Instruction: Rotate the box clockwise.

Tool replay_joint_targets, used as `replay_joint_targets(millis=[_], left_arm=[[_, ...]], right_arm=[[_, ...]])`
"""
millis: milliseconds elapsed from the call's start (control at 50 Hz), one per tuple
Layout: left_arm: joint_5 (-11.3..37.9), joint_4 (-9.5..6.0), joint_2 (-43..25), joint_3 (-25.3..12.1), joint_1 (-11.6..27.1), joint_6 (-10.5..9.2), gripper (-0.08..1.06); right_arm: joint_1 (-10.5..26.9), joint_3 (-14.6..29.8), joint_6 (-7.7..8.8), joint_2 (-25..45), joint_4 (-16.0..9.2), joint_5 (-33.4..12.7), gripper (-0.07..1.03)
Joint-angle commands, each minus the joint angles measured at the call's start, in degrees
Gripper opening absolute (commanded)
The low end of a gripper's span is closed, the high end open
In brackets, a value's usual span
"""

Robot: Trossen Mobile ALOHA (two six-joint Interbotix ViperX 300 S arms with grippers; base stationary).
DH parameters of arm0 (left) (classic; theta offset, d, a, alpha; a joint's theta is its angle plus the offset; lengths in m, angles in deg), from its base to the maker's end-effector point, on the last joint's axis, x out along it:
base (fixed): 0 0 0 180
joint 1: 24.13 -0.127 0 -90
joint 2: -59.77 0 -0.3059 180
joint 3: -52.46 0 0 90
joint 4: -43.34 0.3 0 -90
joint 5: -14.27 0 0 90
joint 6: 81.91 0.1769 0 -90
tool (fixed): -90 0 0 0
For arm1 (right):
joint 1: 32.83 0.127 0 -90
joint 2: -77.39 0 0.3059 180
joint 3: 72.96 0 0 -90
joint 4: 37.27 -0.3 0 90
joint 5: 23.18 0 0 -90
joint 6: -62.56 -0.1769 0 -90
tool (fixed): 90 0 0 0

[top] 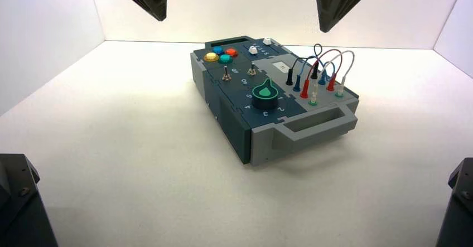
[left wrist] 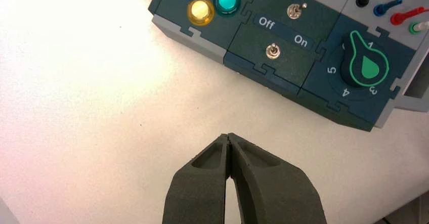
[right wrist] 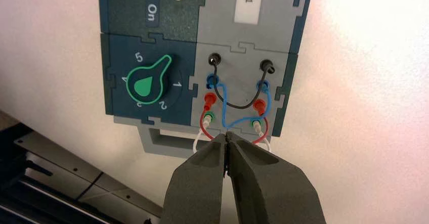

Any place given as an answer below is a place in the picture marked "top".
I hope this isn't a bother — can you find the blue and grey control box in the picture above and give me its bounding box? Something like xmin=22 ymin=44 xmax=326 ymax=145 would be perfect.
xmin=190 ymin=35 xmax=360 ymax=167

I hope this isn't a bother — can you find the green and black rotary knob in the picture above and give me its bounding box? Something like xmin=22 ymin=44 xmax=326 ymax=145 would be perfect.
xmin=252 ymin=79 xmax=279 ymax=110

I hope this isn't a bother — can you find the black jumper cable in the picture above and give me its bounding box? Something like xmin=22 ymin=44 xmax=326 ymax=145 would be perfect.
xmin=285 ymin=43 xmax=324 ymax=86

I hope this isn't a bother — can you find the blue jumper cable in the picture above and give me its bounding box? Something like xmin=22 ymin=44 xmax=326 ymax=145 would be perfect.
xmin=293 ymin=55 xmax=336 ymax=93

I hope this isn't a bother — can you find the red jumper cable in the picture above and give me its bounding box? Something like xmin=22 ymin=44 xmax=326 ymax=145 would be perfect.
xmin=300 ymin=49 xmax=344 ymax=99

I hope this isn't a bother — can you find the white jumper cable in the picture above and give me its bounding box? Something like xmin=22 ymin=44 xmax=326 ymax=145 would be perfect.
xmin=308 ymin=50 xmax=356 ymax=107

